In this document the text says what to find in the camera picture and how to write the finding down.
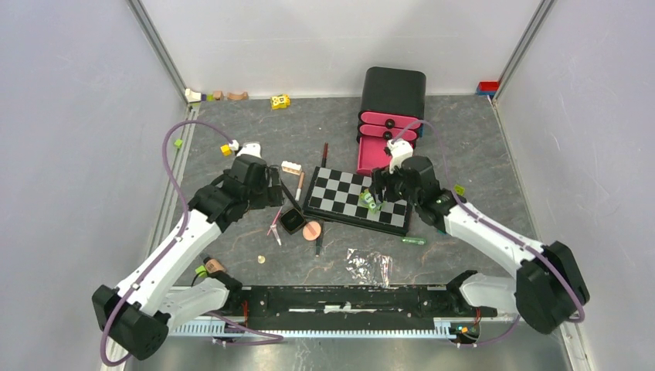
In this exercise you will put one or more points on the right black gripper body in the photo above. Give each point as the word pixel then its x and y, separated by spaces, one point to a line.
pixel 395 185

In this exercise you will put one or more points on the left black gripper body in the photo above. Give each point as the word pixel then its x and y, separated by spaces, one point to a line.
pixel 266 195

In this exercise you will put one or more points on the black square compact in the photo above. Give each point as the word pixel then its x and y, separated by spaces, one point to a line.
pixel 292 220

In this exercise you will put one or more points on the foundation bottle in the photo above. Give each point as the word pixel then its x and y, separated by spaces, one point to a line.
pixel 211 264

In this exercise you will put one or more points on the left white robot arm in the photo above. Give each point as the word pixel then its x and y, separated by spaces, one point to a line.
pixel 140 311

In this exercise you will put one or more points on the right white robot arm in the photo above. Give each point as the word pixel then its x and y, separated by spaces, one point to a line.
pixel 545 288

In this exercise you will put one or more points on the black makeup brush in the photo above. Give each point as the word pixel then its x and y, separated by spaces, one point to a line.
pixel 291 198

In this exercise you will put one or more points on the beige white makeup pen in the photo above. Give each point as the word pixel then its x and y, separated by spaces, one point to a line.
pixel 300 184

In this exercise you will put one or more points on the green owl toy block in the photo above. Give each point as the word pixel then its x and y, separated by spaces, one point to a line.
pixel 368 201

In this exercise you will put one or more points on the white lego brick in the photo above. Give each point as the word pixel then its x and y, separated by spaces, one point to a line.
pixel 291 167

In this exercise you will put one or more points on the black white chessboard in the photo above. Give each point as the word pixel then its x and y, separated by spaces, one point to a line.
pixel 334 196

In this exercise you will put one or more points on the pink lip gloss wand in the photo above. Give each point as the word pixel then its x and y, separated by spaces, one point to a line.
pixel 272 231

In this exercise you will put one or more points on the green tube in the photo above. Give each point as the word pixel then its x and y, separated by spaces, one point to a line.
pixel 414 240

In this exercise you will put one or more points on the dark red pencil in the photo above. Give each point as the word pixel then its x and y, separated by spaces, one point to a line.
pixel 324 155

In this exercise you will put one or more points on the round pink powder puff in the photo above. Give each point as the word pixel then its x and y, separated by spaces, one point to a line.
pixel 311 230

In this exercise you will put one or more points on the black eyeliner pencil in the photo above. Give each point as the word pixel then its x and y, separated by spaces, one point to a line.
pixel 320 239

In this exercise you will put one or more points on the clear plastic wrapper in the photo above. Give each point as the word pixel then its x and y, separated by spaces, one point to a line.
pixel 369 267

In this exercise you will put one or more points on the yellow toy block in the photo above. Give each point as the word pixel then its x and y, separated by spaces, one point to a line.
pixel 281 101

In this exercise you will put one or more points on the wooden arch block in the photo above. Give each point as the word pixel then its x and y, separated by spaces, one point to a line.
pixel 237 96

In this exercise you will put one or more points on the black drawer cabinet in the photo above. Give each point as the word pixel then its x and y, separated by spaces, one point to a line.
pixel 394 92

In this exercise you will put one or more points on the small green block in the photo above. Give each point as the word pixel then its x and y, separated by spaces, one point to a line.
pixel 201 271

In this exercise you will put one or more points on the white toy block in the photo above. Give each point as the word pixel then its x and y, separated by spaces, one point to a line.
pixel 192 96

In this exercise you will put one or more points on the red blue blocks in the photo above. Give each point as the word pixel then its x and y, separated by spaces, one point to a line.
pixel 487 88

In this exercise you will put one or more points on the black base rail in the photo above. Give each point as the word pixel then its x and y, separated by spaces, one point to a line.
pixel 359 307

